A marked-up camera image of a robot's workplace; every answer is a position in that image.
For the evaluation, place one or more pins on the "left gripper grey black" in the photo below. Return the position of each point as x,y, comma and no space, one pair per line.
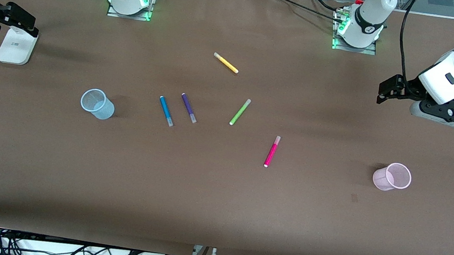
412,89

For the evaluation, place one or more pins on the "pink marker pen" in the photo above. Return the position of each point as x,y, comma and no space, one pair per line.
271,152

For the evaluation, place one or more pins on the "blue marker pen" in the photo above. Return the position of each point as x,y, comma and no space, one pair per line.
166,110

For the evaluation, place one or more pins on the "white plastic device box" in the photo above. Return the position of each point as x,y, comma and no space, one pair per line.
16,47

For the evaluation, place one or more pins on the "translucent pink plastic cup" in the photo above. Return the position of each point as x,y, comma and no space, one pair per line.
385,179

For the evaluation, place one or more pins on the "translucent blue plastic cup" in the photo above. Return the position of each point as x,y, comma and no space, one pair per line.
101,108

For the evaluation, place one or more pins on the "green marker pen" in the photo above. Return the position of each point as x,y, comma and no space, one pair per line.
239,112

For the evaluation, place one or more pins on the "yellow marker pen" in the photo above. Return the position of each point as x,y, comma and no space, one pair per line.
226,63

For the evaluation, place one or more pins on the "purple marker pen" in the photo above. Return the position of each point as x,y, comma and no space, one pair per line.
188,107

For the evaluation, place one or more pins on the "brown table cover sheet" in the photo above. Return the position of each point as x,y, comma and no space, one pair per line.
218,196

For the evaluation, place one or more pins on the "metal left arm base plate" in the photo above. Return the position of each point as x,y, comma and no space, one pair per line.
370,50

